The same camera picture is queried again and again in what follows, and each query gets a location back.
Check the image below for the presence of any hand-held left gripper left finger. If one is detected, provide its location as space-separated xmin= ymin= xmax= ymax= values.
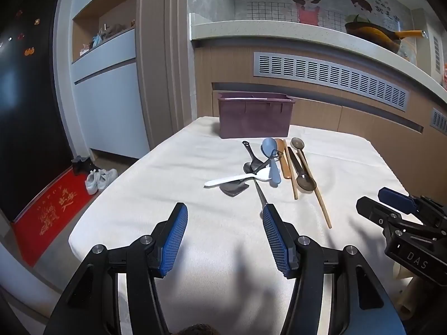
xmin=44 ymin=202 xmax=189 ymax=335

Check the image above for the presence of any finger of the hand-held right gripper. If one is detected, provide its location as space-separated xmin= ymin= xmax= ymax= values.
xmin=378 ymin=187 xmax=420 ymax=214
xmin=356 ymin=196 xmax=403 ymax=233

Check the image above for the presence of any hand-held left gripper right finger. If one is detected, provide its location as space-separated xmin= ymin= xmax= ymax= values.
xmin=262 ymin=205 xmax=407 ymax=335

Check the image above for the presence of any wooden chopstick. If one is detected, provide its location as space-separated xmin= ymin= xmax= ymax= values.
xmin=296 ymin=148 xmax=332 ymax=229
xmin=283 ymin=140 xmax=298 ymax=200

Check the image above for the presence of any grey spatula with metal handle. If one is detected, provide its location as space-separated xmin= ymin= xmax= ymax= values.
xmin=219 ymin=176 xmax=269 ymax=210

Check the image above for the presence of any orange wooden spoon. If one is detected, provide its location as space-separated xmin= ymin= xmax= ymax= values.
xmin=275 ymin=138 xmax=293 ymax=179

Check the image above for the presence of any white plastic spoon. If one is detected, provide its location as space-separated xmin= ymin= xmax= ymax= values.
xmin=204 ymin=168 xmax=272 ymax=187

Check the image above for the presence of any blue plastic rice paddle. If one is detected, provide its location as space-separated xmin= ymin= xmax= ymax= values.
xmin=261 ymin=137 xmax=282 ymax=187

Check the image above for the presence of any purple plastic utensil container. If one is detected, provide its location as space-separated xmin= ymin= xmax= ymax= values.
xmin=217 ymin=92 xmax=297 ymax=139

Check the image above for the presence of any beige tubing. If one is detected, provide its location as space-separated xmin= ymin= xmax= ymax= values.
xmin=394 ymin=263 xmax=425 ymax=322

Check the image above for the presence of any white tablecloth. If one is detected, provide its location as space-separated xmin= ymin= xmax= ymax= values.
xmin=68 ymin=116 xmax=411 ymax=335

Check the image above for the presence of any black plastic spoon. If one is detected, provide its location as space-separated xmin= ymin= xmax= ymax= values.
xmin=242 ymin=140 xmax=266 ymax=173
xmin=243 ymin=149 xmax=284 ymax=175

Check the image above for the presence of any small grey vent grille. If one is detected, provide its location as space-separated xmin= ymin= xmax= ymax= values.
xmin=430 ymin=108 xmax=447 ymax=130

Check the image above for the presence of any white sneaker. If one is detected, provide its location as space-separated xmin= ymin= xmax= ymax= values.
xmin=85 ymin=170 xmax=102 ymax=195
xmin=97 ymin=168 xmax=118 ymax=191

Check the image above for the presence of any pair of black shoes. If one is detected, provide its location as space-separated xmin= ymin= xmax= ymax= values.
xmin=72 ymin=156 xmax=100 ymax=175

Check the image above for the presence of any red doormat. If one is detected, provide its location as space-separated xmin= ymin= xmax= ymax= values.
xmin=12 ymin=167 xmax=96 ymax=267

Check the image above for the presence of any long grey vent grille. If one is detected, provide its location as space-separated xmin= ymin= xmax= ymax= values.
xmin=253 ymin=52 xmax=410 ymax=113

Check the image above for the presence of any pale blue cabinet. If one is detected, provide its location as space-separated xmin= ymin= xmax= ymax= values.
xmin=72 ymin=28 xmax=151 ymax=162

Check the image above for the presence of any black door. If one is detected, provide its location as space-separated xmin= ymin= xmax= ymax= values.
xmin=0 ymin=0 xmax=75 ymax=222

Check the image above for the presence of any speckled stone countertop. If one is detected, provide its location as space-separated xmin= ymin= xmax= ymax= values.
xmin=189 ymin=13 xmax=447 ymax=102

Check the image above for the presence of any pile of small household items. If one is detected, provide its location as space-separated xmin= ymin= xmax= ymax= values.
xmin=80 ymin=19 xmax=137 ymax=56

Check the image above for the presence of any narrow wall vent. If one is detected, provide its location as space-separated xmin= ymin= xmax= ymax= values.
xmin=432 ymin=35 xmax=441 ymax=75

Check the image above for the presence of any cartoon wall mural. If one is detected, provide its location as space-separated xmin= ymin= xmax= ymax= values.
xmin=234 ymin=0 xmax=428 ymax=61

